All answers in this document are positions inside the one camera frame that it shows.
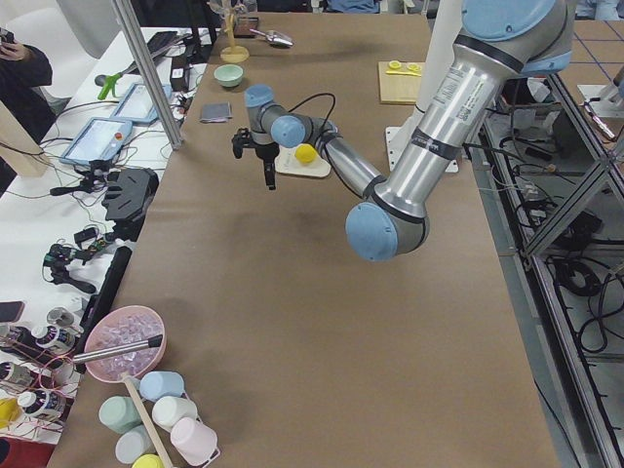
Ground pink bowl with ice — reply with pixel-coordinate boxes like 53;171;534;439
71;305;167;383

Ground yellow cup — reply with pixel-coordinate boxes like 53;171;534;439
132;453;164;468

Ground yellow plastic knife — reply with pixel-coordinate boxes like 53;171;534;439
384;69;422;77

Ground aluminium frame post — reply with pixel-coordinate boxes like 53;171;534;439
110;0;182;150

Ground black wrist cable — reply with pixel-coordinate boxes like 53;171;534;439
287;93;338;142

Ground metal scoop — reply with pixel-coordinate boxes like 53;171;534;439
250;28;293;48

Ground black keyboard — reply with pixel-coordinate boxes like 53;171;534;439
146;30;178;58

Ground white rabbit tray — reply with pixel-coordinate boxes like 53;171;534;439
275;145;332;178

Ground teach pendant tablet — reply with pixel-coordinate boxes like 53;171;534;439
59;118;134;167
110;83;158;126

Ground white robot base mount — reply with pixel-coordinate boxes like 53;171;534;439
386;0;462;170

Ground mint green bowl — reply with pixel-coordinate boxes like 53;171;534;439
214;63;244;88

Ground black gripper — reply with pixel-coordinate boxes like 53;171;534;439
231;128;279;190

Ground grey folded cloth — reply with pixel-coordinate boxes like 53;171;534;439
200;102;232;123

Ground wooden cutting board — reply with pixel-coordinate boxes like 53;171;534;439
377;60;424;104

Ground white cup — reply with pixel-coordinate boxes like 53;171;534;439
151;396;198;432

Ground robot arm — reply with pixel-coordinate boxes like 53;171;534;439
232;1;575;261

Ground yellow lemon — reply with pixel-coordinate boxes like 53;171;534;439
294;143;318;165

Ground blue cup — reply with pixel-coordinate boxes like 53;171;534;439
139;370;185;402

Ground grey-blue cup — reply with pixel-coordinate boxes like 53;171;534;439
115;425;156;465

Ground pink cup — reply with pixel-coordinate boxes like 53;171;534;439
170;417;220;467

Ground wooden mug tree stand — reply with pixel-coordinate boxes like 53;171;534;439
208;0;250;63

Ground green cup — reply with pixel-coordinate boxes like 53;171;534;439
98;396;142;435

